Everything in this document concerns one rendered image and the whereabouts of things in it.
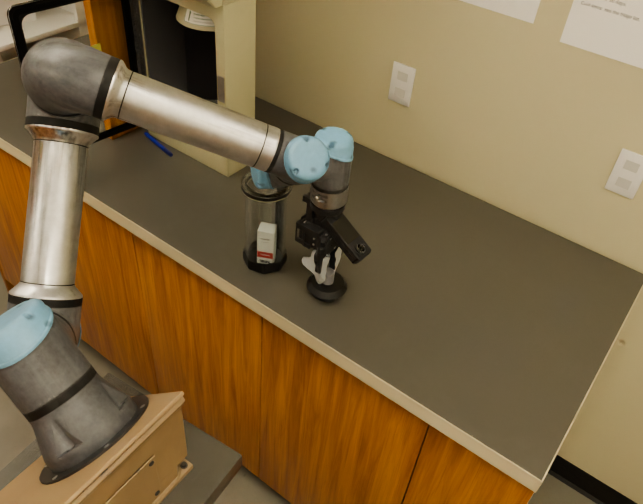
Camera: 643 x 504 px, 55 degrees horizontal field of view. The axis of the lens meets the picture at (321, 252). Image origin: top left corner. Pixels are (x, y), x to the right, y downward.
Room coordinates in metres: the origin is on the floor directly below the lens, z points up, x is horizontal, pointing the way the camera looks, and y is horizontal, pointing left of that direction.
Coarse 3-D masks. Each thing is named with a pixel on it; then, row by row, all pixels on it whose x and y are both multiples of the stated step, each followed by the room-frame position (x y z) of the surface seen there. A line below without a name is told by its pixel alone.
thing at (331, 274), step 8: (328, 272) 0.99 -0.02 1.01; (336, 272) 1.03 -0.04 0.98; (312, 280) 0.99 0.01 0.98; (328, 280) 0.98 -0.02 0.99; (336, 280) 1.00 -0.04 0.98; (344, 280) 1.01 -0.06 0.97; (312, 288) 0.97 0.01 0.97; (320, 288) 0.97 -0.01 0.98; (328, 288) 0.97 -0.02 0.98; (336, 288) 0.98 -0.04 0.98; (344, 288) 0.99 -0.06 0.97; (320, 296) 0.96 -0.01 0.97; (328, 296) 0.96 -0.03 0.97; (336, 296) 0.96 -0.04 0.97
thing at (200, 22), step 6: (180, 6) 1.53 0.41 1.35; (180, 12) 1.52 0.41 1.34; (186, 12) 1.50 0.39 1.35; (192, 12) 1.49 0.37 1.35; (180, 18) 1.50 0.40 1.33; (186, 18) 1.49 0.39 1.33; (192, 18) 1.48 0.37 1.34; (198, 18) 1.48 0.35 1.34; (204, 18) 1.48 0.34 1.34; (186, 24) 1.48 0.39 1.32; (192, 24) 1.48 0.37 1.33; (198, 24) 1.47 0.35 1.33; (204, 24) 1.47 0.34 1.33; (210, 24) 1.48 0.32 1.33; (204, 30) 1.47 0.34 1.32; (210, 30) 1.47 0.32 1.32
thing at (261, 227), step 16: (256, 192) 1.04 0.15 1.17; (272, 192) 1.12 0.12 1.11; (256, 208) 1.04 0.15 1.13; (272, 208) 1.04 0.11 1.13; (256, 224) 1.04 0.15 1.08; (272, 224) 1.04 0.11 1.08; (256, 240) 1.04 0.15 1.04; (272, 240) 1.04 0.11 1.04; (256, 256) 1.04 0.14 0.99; (272, 256) 1.04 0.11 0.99
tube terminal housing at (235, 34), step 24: (168, 0) 1.50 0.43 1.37; (192, 0) 1.45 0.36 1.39; (240, 0) 1.45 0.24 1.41; (216, 24) 1.41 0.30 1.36; (240, 24) 1.44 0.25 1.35; (144, 48) 1.56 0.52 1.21; (216, 48) 1.41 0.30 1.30; (240, 48) 1.44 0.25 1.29; (240, 72) 1.44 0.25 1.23; (240, 96) 1.44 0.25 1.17; (168, 144) 1.53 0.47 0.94; (216, 168) 1.42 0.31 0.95; (240, 168) 1.44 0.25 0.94
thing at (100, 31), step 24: (96, 0) 1.48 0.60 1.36; (120, 0) 1.53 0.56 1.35; (24, 24) 1.34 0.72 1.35; (48, 24) 1.38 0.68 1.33; (72, 24) 1.43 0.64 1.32; (96, 24) 1.47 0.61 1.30; (120, 24) 1.52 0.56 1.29; (96, 48) 1.46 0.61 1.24; (120, 48) 1.52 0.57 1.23; (120, 120) 1.49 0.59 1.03
